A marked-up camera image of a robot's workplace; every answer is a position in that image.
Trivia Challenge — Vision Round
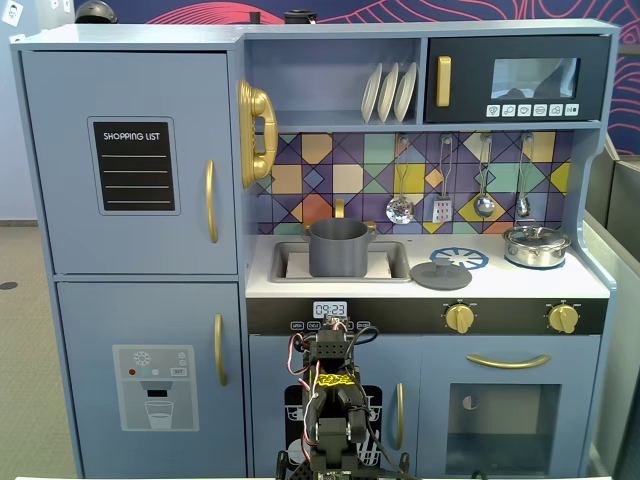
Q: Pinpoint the gray pot lid with knob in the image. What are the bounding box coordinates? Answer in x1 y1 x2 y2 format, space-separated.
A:
409 249 473 292

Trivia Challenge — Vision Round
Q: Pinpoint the white toy plate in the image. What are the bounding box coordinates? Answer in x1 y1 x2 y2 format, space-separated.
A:
376 62 400 125
360 62 384 125
393 61 418 124

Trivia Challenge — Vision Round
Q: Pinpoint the gray ice dispenser panel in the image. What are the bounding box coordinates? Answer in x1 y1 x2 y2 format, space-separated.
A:
111 344 200 433

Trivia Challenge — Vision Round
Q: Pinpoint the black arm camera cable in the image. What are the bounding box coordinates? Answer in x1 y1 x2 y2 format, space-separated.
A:
344 327 406 476

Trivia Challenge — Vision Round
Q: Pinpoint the gray toy sink basin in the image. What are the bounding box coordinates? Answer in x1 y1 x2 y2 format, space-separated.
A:
269 240 414 285

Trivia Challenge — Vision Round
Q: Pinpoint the black shopping list board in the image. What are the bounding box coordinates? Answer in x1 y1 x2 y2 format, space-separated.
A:
87 116 182 217

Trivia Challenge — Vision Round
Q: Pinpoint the gold fridge door handle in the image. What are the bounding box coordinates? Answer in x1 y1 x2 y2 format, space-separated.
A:
204 159 220 245

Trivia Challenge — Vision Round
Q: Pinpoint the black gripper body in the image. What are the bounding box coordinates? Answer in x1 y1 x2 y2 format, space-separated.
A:
317 322 352 343

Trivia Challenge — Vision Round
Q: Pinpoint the black toy microwave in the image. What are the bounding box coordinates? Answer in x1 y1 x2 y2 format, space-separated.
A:
423 34 612 124

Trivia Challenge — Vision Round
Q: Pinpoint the blue oven door with window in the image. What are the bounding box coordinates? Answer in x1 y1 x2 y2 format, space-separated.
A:
419 335 601 479

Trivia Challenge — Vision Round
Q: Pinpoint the gold oven door handle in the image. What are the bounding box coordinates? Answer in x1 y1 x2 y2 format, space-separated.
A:
466 353 553 370

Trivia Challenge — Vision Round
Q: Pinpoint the blue fridge door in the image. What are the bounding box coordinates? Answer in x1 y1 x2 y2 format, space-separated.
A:
20 49 239 276

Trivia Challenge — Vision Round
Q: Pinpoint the metal skimmer spoon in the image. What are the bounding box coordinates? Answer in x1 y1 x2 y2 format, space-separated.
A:
384 135 416 226

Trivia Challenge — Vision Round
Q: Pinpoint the gray plastic pot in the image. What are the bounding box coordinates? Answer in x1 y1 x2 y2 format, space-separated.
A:
301 218 377 279

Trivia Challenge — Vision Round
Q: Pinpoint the small metal hanging spoon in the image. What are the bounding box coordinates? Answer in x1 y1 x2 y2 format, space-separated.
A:
515 132 534 219

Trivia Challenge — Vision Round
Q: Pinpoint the gold freezer door handle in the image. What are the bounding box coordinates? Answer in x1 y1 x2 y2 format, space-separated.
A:
213 313 229 387

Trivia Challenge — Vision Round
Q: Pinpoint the black helmet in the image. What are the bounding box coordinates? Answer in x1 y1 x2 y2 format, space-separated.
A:
74 0 119 25

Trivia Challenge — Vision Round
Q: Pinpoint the gold microwave handle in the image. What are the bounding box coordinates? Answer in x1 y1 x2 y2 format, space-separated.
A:
435 55 453 108

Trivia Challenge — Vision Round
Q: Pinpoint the gold toy telephone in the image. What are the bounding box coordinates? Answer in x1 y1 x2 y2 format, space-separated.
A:
237 78 279 189

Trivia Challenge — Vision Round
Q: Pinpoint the metal ladle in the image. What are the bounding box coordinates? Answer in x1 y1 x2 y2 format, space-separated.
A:
473 133 497 219

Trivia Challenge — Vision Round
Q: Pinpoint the blue freezer door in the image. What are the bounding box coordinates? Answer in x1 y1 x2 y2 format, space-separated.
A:
55 281 249 479

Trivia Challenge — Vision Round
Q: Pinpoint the metal slotted spatula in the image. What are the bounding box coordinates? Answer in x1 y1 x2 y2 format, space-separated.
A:
431 135 455 224

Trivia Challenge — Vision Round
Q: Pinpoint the gold stove knob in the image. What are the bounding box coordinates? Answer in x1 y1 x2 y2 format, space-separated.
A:
547 303 580 335
444 303 476 335

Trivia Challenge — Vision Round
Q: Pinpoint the blue wooden toy kitchen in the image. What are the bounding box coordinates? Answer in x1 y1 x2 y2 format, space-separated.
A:
9 18 621 479

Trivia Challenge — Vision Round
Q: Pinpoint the gold dishwasher door handle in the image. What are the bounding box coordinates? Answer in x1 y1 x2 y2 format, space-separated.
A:
394 382 406 451

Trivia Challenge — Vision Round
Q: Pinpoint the blue dishwasher door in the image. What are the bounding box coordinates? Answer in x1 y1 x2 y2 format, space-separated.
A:
248 334 422 479

